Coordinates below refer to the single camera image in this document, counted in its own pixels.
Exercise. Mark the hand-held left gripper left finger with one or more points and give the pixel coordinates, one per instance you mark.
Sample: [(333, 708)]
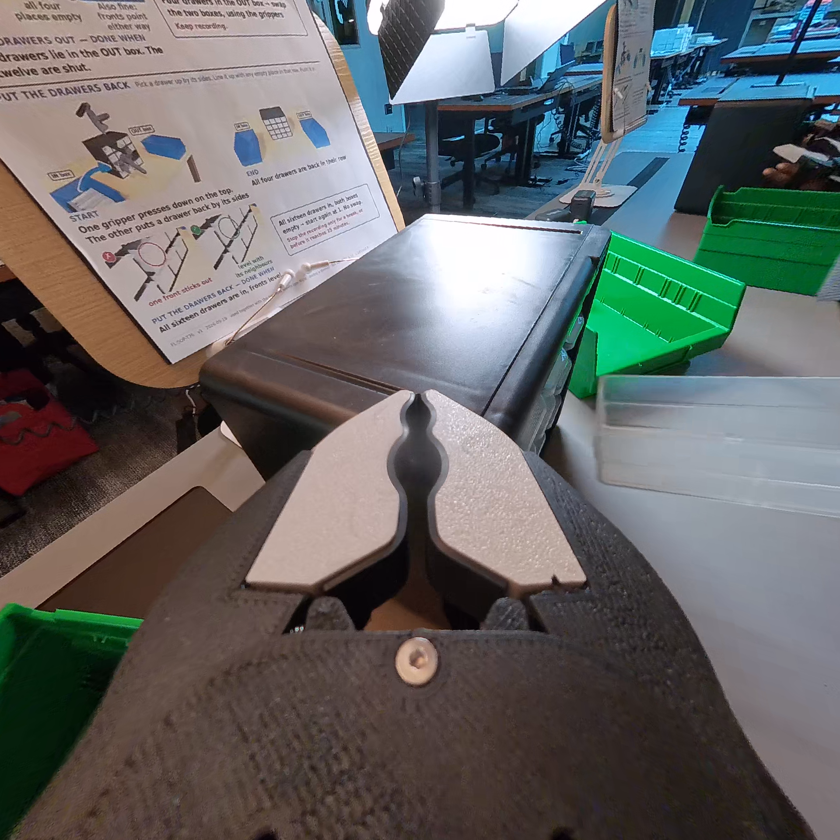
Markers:
[(328, 505)]

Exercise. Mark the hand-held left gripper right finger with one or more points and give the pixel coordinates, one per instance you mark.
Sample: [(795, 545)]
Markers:
[(499, 505)]

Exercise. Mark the black drawer cabinet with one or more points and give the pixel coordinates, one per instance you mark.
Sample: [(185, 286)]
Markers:
[(426, 295)]

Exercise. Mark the clear plastic drawer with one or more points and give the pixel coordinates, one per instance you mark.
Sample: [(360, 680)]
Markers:
[(722, 446)]

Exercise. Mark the background work desk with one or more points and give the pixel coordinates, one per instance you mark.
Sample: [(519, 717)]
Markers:
[(512, 98)]

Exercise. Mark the brown flat panel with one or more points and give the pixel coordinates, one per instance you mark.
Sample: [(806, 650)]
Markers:
[(131, 558)]

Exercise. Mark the green plastic bin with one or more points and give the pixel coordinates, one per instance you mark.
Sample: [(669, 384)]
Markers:
[(39, 689), (656, 315), (754, 262)]

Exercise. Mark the red cloth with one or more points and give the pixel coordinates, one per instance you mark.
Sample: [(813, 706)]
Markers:
[(39, 453)]

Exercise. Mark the small black device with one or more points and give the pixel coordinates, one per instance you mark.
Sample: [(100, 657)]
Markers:
[(583, 207)]

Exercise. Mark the small wooden sheet stand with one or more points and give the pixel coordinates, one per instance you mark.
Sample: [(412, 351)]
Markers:
[(600, 195)]

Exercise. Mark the large wooden poster board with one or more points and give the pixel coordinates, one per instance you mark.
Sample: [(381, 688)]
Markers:
[(65, 275)]

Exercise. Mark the black office chair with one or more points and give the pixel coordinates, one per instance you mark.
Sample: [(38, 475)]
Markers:
[(476, 151)]

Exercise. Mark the metal light stand pole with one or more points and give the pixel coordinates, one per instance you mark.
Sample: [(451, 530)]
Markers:
[(433, 151)]

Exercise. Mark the large instruction poster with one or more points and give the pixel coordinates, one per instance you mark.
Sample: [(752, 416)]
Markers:
[(164, 131)]

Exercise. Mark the dark grey box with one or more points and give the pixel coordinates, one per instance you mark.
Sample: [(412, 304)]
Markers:
[(735, 151)]

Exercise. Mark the white softbox light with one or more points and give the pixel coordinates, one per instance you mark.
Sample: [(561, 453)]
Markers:
[(453, 59)]

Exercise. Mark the small instruction sheet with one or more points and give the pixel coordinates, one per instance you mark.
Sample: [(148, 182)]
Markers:
[(631, 65)]

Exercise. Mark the black slanted pole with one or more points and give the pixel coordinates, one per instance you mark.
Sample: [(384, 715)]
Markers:
[(800, 46)]

